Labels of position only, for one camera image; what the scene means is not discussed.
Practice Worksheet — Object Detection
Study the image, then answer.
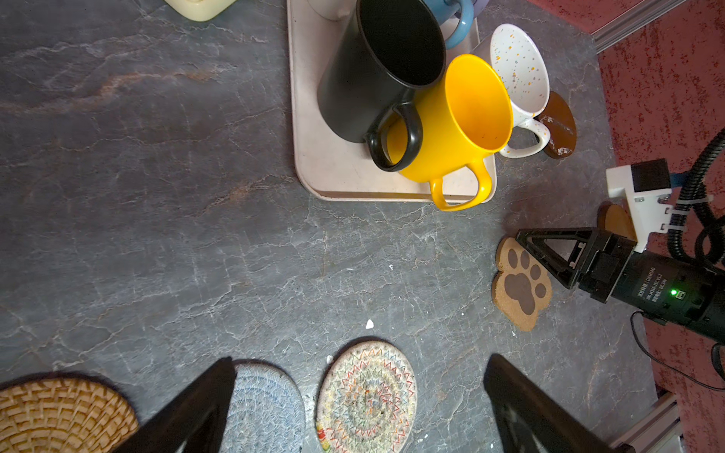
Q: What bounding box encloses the woven rattan coaster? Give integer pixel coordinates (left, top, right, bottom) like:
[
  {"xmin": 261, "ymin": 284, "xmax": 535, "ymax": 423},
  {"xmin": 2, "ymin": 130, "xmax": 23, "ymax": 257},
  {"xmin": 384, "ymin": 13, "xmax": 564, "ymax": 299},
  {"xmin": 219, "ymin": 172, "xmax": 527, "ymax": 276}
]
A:
[{"xmin": 1, "ymin": 375, "xmax": 140, "ymax": 452}]

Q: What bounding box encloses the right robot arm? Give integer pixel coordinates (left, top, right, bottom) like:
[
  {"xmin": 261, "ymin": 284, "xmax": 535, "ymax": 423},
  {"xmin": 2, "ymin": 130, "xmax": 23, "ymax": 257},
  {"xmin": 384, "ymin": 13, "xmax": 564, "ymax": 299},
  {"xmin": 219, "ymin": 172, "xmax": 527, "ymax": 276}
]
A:
[{"xmin": 515, "ymin": 228, "xmax": 724, "ymax": 344}]

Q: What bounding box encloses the yellow mug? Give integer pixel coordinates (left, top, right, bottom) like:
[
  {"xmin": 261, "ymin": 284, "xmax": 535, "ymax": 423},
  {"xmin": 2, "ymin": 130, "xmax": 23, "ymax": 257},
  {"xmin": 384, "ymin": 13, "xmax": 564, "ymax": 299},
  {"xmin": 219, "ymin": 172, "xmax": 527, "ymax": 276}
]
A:
[{"xmin": 400, "ymin": 54, "xmax": 514, "ymax": 211}]

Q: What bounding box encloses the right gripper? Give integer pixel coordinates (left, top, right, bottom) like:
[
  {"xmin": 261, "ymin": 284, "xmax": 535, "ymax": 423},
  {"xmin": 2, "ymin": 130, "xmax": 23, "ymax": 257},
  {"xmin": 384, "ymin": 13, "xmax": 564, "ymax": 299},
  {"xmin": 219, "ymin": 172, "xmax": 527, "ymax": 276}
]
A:
[{"xmin": 515, "ymin": 228, "xmax": 714, "ymax": 326}]

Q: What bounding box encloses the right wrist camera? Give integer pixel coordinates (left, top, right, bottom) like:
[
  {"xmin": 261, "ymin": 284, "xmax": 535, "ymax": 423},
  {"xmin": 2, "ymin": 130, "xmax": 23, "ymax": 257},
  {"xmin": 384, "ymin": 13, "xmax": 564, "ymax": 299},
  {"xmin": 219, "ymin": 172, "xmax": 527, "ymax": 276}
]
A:
[{"xmin": 606, "ymin": 159, "xmax": 688, "ymax": 253}]

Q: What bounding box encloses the paw shaped cork coaster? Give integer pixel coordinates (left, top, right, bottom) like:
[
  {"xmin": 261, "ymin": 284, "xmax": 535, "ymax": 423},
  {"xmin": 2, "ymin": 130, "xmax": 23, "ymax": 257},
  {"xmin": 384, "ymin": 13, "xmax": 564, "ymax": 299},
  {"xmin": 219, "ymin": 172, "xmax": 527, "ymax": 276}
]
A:
[{"xmin": 492, "ymin": 237, "xmax": 553, "ymax": 331}]

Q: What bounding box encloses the multicolour woven coaster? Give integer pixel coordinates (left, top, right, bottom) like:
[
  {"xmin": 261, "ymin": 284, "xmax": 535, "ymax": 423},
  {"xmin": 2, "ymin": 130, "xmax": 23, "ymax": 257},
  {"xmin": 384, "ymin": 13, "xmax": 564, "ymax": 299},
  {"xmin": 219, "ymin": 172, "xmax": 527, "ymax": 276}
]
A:
[{"xmin": 315, "ymin": 341, "xmax": 418, "ymax": 452}]

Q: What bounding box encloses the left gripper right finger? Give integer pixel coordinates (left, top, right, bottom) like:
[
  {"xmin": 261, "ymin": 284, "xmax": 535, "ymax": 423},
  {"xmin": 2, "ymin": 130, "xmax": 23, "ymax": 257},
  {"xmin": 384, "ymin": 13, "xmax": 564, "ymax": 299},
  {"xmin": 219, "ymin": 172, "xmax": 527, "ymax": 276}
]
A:
[{"xmin": 483, "ymin": 353, "xmax": 613, "ymax": 452}]

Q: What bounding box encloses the lilac mug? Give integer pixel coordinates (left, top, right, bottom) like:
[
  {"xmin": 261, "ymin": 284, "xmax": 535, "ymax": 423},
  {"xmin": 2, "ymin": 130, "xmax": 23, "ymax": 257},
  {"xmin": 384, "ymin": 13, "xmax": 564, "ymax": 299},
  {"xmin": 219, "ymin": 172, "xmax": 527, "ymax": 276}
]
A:
[{"xmin": 473, "ymin": 0, "xmax": 490, "ymax": 17}]

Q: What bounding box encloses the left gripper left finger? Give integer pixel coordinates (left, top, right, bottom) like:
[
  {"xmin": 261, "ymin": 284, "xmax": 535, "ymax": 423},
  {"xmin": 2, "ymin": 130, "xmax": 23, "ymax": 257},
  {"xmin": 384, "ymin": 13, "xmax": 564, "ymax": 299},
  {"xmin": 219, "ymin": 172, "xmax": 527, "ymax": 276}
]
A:
[{"xmin": 115, "ymin": 357, "xmax": 236, "ymax": 452}]

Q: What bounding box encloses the grey knitted coaster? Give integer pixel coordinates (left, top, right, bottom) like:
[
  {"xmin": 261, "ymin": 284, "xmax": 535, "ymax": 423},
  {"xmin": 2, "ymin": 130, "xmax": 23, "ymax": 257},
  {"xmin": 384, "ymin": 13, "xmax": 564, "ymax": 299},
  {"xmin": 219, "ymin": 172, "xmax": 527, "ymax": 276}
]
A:
[{"xmin": 220, "ymin": 360, "xmax": 306, "ymax": 452}]

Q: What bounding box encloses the yellow calculator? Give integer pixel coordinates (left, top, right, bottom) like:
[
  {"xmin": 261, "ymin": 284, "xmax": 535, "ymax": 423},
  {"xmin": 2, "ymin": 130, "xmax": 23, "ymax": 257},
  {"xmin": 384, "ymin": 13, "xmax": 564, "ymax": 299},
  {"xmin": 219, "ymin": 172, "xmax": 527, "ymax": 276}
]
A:
[{"xmin": 165, "ymin": 0, "xmax": 235, "ymax": 22}]

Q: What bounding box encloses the brown round coaster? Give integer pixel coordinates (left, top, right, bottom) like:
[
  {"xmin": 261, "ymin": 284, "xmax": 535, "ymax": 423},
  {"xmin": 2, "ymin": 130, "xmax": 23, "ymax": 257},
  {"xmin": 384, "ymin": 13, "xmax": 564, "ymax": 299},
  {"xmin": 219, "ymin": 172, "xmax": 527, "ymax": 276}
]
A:
[{"xmin": 597, "ymin": 202, "xmax": 637, "ymax": 242}]

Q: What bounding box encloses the black corrugated cable hose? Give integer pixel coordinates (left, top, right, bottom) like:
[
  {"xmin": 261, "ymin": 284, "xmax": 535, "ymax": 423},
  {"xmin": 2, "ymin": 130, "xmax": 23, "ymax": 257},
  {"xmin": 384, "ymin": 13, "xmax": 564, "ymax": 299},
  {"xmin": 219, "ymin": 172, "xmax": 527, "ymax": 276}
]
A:
[{"xmin": 666, "ymin": 126, "xmax": 725, "ymax": 267}]

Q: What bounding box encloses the dark brown glossy coaster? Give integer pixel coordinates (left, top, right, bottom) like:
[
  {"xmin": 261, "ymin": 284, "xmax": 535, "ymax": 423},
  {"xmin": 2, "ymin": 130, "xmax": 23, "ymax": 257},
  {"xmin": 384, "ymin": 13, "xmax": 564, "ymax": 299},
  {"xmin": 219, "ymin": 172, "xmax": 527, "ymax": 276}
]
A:
[{"xmin": 535, "ymin": 91, "xmax": 578, "ymax": 160}]

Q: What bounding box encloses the black mug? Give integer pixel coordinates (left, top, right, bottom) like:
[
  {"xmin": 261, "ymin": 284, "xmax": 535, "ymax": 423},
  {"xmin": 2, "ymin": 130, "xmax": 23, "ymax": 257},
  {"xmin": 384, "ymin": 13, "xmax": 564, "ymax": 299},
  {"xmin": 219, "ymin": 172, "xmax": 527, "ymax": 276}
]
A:
[{"xmin": 317, "ymin": 0, "xmax": 446, "ymax": 172}]

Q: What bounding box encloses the blue mug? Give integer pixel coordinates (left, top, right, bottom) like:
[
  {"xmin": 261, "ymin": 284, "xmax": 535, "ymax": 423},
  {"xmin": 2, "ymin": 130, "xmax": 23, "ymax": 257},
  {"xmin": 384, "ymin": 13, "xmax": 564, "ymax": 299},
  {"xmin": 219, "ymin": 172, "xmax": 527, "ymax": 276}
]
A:
[{"xmin": 421, "ymin": 0, "xmax": 476, "ymax": 51}]

